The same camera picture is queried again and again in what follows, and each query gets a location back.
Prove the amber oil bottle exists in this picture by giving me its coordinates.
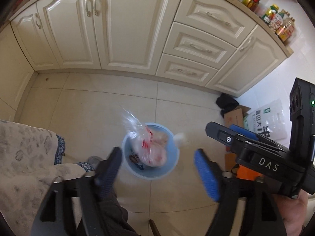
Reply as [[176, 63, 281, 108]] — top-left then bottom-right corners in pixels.
[[275, 17, 296, 42]]

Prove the white lidded jar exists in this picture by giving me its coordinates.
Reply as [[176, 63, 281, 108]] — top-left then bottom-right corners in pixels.
[[269, 12, 286, 33]]

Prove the white bag with red print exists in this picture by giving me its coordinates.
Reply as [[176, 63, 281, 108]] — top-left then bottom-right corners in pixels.
[[120, 107, 169, 168]]

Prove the white rice bag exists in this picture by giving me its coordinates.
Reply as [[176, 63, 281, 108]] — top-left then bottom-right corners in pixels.
[[242, 98, 288, 143]]

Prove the blue white patterned tablecloth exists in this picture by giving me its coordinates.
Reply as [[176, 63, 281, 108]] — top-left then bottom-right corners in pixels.
[[0, 119, 99, 236]]

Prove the brown cardboard box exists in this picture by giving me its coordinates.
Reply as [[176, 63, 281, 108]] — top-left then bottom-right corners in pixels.
[[224, 152, 238, 172], [223, 104, 251, 129]]

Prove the person's dark trouser leg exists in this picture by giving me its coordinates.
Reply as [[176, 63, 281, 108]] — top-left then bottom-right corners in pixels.
[[76, 192, 141, 236]]

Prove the light blue waste bin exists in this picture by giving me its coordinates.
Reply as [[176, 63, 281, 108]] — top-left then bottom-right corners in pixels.
[[122, 122, 180, 180]]

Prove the person's grey shoe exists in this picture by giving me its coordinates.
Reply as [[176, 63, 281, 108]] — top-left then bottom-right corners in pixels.
[[87, 156, 101, 171]]

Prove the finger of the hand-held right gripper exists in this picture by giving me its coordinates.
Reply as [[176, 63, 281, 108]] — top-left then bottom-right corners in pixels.
[[229, 124, 262, 142], [205, 121, 249, 153]]

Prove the dark printed snack wrapper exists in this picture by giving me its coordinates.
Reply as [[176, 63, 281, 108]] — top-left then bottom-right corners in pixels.
[[130, 154, 144, 170]]

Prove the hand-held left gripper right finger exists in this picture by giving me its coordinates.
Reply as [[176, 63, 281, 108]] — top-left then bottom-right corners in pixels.
[[194, 148, 286, 236]]

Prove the cream cabinet drawer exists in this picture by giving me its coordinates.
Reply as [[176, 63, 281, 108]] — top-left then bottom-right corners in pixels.
[[175, 0, 259, 47], [162, 22, 238, 69], [156, 53, 218, 87]]

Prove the person's right hand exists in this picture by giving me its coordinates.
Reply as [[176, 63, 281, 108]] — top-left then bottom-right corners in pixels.
[[273, 189, 311, 236]]

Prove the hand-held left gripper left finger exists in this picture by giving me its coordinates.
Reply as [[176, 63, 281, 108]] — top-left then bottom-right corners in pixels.
[[31, 146, 123, 236]]

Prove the black cloth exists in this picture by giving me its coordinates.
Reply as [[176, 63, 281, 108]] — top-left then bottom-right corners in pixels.
[[216, 93, 239, 117]]

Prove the green yellow labelled jar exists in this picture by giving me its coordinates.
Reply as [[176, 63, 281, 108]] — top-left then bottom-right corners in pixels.
[[261, 4, 280, 24]]

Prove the white tissue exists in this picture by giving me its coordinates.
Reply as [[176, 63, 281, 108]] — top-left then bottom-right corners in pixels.
[[173, 133, 189, 148]]

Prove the dark wooden stool leg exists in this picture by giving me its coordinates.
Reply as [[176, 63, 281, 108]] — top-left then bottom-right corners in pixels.
[[149, 220, 160, 236]]

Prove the row of cream cabinet doors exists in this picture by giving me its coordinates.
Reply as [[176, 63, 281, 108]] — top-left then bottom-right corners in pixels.
[[0, 0, 294, 97]]

